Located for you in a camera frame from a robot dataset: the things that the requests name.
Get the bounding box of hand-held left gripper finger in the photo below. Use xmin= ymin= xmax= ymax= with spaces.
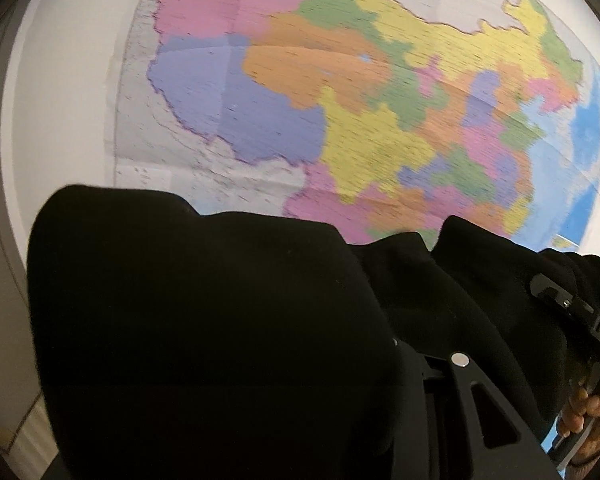
xmin=394 ymin=340 xmax=561 ymax=480

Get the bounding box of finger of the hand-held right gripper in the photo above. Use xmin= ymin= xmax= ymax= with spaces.
xmin=529 ymin=272 xmax=599 ymax=334

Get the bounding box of black garment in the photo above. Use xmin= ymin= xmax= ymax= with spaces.
xmin=26 ymin=184 xmax=600 ymax=480

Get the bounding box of wall map with coloured regions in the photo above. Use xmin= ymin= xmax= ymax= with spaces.
xmin=107 ymin=0 xmax=600 ymax=253

